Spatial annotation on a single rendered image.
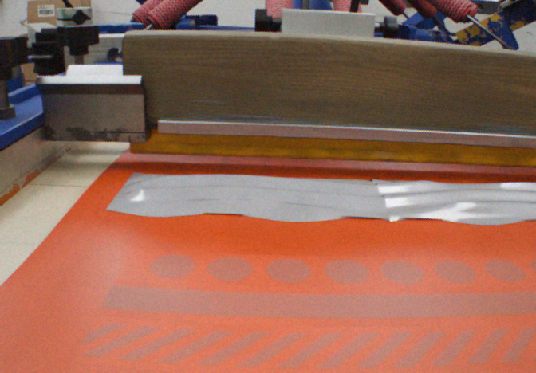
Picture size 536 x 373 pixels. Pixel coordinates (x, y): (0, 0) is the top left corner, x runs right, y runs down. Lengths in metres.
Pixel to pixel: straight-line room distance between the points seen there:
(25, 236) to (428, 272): 0.22
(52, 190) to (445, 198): 0.28
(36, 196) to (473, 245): 0.29
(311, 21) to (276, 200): 0.38
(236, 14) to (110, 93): 4.16
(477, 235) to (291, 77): 0.17
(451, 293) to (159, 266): 0.14
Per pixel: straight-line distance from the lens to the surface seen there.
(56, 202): 0.33
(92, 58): 0.63
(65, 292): 0.23
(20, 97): 0.44
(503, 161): 0.44
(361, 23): 0.66
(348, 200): 0.31
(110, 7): 4.74
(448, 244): 0.29
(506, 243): 0.31
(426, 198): 0.33
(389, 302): 0.23
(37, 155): 0.39
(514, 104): 0.41
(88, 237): 0.28
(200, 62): 0.36
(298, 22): 0.64
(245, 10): 4.51
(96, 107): 0.37
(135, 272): 0.24
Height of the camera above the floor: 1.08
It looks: 20 degrees down
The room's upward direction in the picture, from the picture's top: 2 degrees clockwise
